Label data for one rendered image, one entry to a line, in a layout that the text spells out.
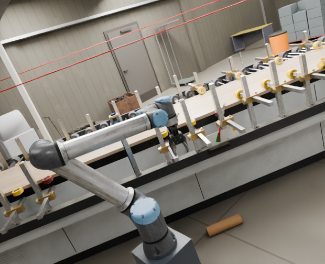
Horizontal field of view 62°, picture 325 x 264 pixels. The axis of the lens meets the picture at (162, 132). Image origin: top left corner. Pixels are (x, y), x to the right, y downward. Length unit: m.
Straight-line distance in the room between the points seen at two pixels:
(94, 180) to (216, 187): 1.45
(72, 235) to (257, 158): 1.82
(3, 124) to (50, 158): 4.09
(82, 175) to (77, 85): 5.86
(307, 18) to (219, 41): 3.10
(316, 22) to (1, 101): 8.10
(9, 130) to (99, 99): 2.83
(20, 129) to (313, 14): 7.69
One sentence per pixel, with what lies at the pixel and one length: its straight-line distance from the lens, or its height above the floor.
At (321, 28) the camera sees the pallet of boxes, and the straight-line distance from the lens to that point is 8.94.
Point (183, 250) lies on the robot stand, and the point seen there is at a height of 0.58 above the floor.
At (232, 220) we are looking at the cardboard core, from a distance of 2.42.
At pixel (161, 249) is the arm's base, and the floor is 0.65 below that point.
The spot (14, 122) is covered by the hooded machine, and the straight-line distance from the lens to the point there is 5.33.
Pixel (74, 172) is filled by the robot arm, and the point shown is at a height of 1.16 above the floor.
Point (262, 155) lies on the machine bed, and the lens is 2.70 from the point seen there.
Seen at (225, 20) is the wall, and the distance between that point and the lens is 11.05.
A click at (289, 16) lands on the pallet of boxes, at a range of 9.19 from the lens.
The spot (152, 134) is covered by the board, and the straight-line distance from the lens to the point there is 2.29.
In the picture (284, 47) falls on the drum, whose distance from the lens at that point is 7.61.
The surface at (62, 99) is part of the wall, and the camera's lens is 7.06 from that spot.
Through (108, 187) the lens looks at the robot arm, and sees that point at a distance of 1.49.
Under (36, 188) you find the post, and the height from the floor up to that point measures 0.91.
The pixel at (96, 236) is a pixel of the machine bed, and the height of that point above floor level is 0.19.
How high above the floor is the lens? 1.63
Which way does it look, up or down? 19 degrees down
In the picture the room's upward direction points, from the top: 20 degrees counter-clockwise
